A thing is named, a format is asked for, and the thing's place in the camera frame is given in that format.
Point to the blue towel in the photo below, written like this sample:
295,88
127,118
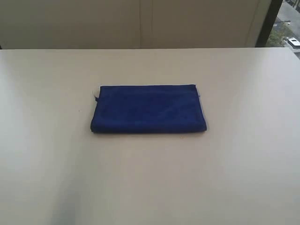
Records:
148,109

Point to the white car outside window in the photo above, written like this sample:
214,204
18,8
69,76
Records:
292,43

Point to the black window frame post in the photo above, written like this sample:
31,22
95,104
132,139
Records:
268,23

